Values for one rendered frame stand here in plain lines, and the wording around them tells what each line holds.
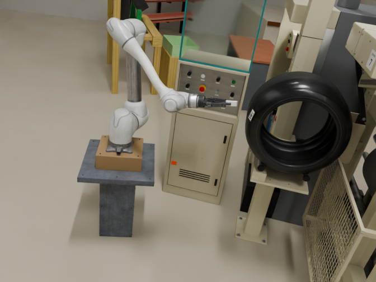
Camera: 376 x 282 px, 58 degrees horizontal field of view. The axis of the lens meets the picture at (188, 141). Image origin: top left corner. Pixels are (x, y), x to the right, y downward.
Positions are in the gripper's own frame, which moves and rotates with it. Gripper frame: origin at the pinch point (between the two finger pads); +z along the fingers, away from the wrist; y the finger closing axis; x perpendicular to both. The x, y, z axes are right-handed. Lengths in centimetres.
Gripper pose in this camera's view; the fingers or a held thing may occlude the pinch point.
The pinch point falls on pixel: (231, 103)
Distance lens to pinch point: 209.6
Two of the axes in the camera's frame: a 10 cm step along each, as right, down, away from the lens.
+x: 0.1, 8.8, 4.7
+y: 2.1, -4.6, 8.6
